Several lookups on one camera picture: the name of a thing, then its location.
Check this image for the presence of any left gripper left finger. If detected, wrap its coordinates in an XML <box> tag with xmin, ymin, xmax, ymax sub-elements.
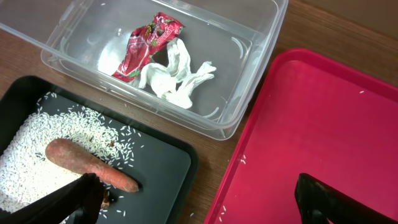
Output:
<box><xmin>1</xmin><ymin>173</ymin><xmax>104</xmax><ymax>224</ymax></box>

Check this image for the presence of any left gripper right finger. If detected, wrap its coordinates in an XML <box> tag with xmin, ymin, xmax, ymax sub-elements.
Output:
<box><xmin>294</xmin><ymin>173</ymin><xmax>397</xmax><ymax>224</ymax></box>

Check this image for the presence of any brown food scrap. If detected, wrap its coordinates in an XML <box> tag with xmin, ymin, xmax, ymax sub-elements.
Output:
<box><xmin>100</xmin><ymin>190</ymin><xmax>110</xmax><ymax>210</ymax></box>

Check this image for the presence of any white rice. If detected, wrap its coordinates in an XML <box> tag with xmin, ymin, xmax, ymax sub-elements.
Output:
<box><xmin>1</xmin><ymin>92</ymin><xmax>141</xmax><ymax>213</ymax></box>

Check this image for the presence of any red candy wrapper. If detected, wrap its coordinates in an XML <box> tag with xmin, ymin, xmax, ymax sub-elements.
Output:
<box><xmin>112</xmin><ymin>12</ymin><xmax>184</xmax><ymax>83</ymax></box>

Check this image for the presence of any black waste tray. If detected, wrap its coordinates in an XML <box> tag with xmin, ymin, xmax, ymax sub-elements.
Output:
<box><xmin>1</xmin><ymin>76</ymin><xmax>198</xmax><ymax>223</ymax></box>

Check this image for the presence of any clear plastic waste bin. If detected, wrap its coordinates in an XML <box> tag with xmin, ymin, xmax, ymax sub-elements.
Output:
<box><xmin>1</xmin><ymin>0</ymin><xmax>288</xmax><ymax>141</ymax></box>

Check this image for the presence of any red serving tray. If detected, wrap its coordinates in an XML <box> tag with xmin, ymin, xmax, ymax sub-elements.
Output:
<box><xmin>205</xmin><ymin>49</ymin><xmax>397</xmax><ymax>223</ymax></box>

